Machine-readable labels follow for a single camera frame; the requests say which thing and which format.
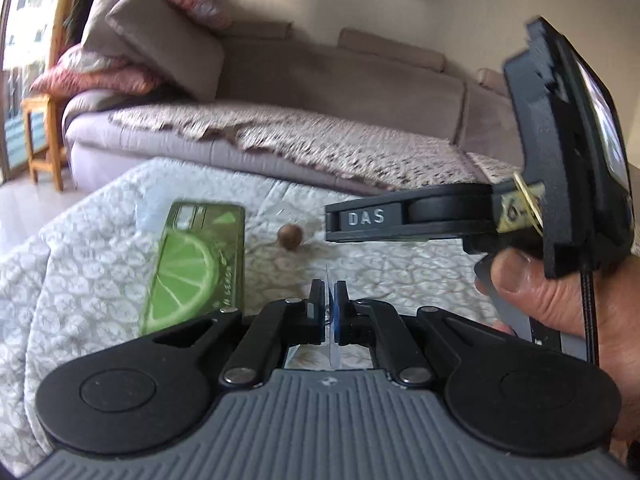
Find large grey cushion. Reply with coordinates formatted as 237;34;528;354
105;0;226;104

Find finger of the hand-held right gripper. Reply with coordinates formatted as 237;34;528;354
325;183;502;246

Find small patterned sofa cover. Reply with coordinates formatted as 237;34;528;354
469;152;527;186

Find clear phone case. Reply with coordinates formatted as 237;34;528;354
324;264;342;369

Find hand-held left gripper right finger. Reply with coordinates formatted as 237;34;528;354
335;280;507;390

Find pale cushion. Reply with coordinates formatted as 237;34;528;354
56;42;130;74

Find large patterned sofa cover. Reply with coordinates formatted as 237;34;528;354
107;102;482;192

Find brown round nut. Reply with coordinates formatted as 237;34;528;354
276;224;304;252

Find grey sofa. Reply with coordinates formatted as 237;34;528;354
62;20;532;197

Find glass sliding door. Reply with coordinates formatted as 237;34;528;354
0;0;71;183

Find wooden stool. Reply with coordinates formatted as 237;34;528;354
21;94;69;192

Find dark hanging clothes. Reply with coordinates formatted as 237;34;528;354
62;0;108;43

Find black cable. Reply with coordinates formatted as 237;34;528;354
581;269;602;367

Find person's right hand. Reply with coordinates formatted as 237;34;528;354
489;249;640;455

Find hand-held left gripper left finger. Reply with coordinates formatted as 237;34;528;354
150;279;326;390

